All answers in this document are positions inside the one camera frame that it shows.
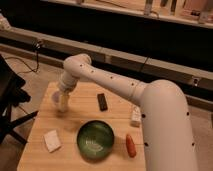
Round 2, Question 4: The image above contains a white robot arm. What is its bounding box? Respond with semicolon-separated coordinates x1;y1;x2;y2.
58;54;198;171

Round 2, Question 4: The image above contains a green ceramic bowl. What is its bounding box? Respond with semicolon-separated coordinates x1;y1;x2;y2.
77;120;115;160

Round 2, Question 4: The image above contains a black rectangular block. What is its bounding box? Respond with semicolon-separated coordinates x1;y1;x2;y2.
97;93;108;111

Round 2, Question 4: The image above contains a white sponge block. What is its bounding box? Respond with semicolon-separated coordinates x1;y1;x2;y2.
44;130;61;153

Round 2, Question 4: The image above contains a black office chair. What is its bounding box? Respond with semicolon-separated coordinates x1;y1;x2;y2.
0;54;37;145

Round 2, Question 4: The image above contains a white plastic bottle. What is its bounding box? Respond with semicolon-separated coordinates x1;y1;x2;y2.
130;106;141;127

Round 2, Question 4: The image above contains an orange carrot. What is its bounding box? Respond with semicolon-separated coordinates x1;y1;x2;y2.
126;134;137;157

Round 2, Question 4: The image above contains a black cable on floor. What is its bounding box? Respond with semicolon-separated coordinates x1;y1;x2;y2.
3;39;44;76

